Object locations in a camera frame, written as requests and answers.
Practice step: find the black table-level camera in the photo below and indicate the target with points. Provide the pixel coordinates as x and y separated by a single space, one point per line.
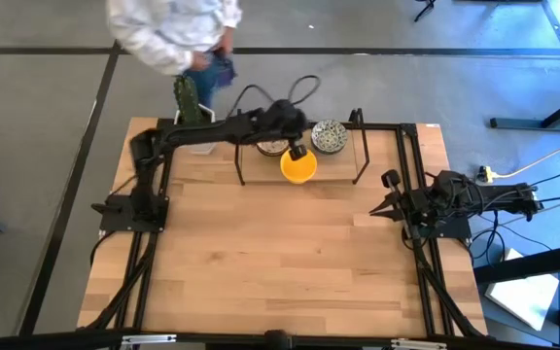
278 339

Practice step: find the black frame crossbar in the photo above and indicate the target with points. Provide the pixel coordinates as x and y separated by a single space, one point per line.
202 339

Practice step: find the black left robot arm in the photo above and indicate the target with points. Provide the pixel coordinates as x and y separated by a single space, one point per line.
187 133

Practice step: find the wooden shelf black metal frame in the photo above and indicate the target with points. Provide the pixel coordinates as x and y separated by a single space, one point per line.
260 170

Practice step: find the white plant pot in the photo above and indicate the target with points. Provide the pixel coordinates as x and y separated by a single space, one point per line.
204 150

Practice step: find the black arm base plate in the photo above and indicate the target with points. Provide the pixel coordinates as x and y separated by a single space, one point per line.
455 232
115 224

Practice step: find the white panel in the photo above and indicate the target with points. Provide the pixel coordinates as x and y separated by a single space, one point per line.
523 291

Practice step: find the red floral mini bowl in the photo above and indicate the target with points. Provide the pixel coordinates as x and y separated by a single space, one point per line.
272 148

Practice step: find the silver aluminium bracket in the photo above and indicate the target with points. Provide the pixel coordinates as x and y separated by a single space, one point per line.
149 339
418 344

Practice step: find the yellow plastic mini bowl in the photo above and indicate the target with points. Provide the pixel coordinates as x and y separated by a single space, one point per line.
299 171

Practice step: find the blue floral mini bowl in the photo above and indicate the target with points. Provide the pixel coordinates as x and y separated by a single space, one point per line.
329 137

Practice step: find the black aluminium table frame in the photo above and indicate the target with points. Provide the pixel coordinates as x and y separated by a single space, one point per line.
401 155

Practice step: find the green cactus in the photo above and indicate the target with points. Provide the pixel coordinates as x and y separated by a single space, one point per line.
188 99

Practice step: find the black table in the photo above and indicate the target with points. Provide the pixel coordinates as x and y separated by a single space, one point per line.
518 268

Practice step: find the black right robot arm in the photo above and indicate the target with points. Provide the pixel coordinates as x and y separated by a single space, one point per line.
494 201

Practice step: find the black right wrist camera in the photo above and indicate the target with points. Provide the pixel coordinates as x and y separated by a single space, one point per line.
450 182

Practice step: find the black stand beam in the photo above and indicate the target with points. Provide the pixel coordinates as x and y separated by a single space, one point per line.
528 125

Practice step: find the person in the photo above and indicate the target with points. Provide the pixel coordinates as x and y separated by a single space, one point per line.
163 29

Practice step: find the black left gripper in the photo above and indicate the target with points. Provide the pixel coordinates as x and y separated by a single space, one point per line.
282 119

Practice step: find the black tripod foot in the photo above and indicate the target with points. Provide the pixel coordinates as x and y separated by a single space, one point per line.
425 10

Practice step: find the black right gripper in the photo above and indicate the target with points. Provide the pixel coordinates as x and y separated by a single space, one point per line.
418 206

